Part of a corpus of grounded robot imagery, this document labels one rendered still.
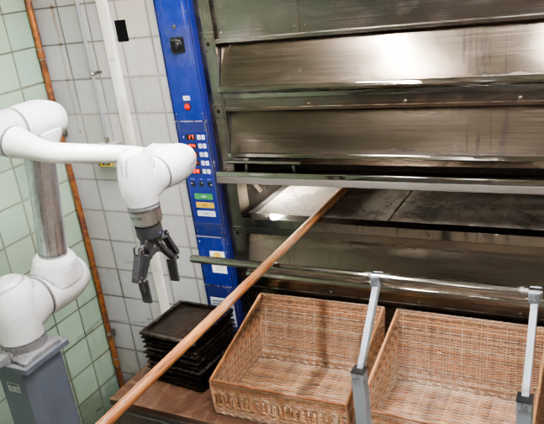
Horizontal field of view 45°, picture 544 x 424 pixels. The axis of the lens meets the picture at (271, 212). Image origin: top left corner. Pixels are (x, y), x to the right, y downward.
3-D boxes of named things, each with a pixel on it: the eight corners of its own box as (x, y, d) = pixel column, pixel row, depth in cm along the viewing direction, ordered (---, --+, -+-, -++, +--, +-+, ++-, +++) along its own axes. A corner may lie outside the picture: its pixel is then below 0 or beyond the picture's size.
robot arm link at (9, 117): (-4, 125, 192) (32, 113, 203) (-46, 112, 200) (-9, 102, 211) (1, 166, 198) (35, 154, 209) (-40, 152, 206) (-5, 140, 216)
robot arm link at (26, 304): (-13, 343, 228) (-30, 287, 220) (29, 317, 242) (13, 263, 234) (19, 352, 220) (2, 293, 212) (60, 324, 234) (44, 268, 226)
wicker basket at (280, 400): (267, 346, 293) (259, 290, 283) (392, 364, 268) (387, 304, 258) (212, 414, 253) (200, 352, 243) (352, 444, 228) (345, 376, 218)
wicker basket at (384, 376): (399, 366, 266) (395, 305, 256) (551, 392, 239) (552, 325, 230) (356, 445, 226) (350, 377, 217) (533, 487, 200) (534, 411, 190)
